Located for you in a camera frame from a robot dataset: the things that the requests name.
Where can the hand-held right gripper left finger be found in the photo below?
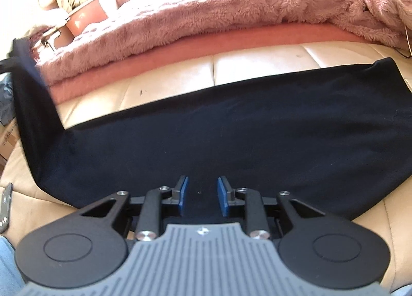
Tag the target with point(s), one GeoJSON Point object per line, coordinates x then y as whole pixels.
{"type": "Point", "coordinates": [183, 195]}

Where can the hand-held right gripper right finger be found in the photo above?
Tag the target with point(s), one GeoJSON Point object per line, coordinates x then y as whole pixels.
{"type": "Point", "coordinates": [222, 195]}

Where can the black pants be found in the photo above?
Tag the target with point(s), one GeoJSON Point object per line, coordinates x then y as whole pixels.
{"type": "Point", "coordinates": [225, 128]}

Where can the beige leather sofa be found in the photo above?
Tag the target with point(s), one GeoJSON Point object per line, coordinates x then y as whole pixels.
{"type": "Point", "coordinates": [244, 61]}

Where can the pink folded blanket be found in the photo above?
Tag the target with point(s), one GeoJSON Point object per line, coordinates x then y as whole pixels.
{"type": "Point", "coordinates": [135, 67]}

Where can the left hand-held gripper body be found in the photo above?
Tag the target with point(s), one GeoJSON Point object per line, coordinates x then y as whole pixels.
{"type": "Point", "coordinates": [5, 203]}

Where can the pink fluffy blanket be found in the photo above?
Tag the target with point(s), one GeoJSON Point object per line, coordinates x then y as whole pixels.
{"type": "Point", "coordinates": [206, 13]}

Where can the cardboard box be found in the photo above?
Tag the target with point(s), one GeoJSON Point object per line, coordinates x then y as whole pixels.
{"type": "Point", "coordinates": [7, 135]}

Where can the person's blue jeans leg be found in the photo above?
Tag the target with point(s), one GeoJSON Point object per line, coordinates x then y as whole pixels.
{"type": "Point", "coordinates": [7, 270]}

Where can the pink plastic basin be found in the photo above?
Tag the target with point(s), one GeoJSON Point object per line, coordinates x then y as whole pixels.
{"type": "Point", "coordinates": [84, 18]}

